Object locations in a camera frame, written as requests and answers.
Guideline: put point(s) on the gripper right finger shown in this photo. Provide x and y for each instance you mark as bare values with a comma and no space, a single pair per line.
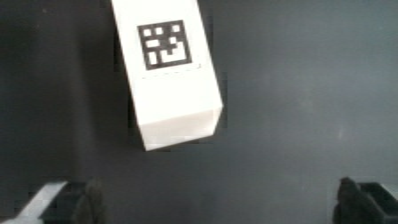
366,203

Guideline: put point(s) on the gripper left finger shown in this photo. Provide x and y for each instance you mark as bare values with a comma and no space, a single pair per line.
64,204

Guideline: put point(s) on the white stool leg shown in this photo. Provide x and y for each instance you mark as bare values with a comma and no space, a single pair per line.
169,69

